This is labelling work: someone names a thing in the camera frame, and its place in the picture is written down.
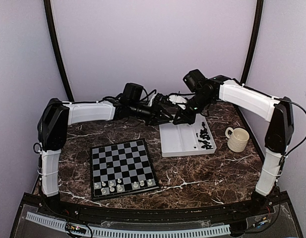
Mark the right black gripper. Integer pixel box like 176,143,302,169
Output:
173,92,214,124

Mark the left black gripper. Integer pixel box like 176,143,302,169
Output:
130,101,174,126

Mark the white plastic compartment tray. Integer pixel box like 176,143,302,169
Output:
159,115,217,157

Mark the black grey chessboard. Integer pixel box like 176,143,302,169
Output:
90,138,160,201

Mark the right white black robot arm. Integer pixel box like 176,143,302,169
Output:
168,69,295,196

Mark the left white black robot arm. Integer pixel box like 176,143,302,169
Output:
37,83,174,216

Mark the pile of black chess pieces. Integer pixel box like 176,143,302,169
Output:
196,121,214,150

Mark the cream ribbed mug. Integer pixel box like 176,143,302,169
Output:
225,127,249,153

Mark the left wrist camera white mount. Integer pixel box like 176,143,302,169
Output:
147,93,168,107

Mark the left black frame post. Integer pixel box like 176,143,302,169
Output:
43,0,74,102

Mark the black frame post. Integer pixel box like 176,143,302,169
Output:
43,0,74,102
240,0,264,84

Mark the right black frame post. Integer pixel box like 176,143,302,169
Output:
240,0,264,84

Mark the black front rail base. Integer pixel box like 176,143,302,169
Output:
10,192,303,238

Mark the white slotted cable duct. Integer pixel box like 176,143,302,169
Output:
25,212,231,238

